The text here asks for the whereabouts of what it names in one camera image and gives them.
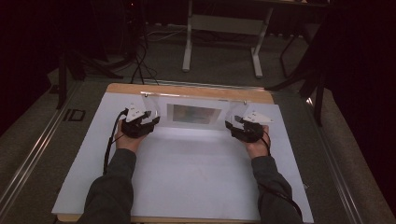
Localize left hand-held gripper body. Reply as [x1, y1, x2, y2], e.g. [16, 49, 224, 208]
[120, 103, 156, 140]

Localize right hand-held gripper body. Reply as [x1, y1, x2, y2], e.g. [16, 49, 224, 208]
[232, 110, 275, 144]

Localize clear acrylic picture frame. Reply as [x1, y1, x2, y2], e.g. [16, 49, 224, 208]
[140, 91, 250, 132]

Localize person's left hand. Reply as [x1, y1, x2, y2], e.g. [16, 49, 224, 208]
[114, 127, 148, 154]

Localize person's right hand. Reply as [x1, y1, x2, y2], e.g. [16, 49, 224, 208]
[244, 124, 271, 160]

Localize wooden table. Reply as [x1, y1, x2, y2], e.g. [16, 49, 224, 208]
[56, 82, 276, 224]

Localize white table sheet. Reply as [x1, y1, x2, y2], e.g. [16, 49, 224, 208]
[50, 91, 315, 224]

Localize black metal stand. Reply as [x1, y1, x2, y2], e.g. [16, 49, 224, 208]
[265, 29, 329, 127]

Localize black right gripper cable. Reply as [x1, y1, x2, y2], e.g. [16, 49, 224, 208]
[261, 130, 304, 220]

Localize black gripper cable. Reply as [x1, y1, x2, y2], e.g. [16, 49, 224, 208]
[102, 107, 130, 175]
[261, 130, 304, 220]

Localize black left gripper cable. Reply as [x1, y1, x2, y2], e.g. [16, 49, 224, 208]
[102, 107, 130, 175]

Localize black floor cables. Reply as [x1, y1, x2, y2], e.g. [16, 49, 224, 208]
[130, 29, 161, 86]

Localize metal floor rail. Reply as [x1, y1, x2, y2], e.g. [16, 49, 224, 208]
[305, 96, 366, 224]
[0, 82, 82, 213]

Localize white metal desk frame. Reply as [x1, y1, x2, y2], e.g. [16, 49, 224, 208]
[181, 0, 276, 79]

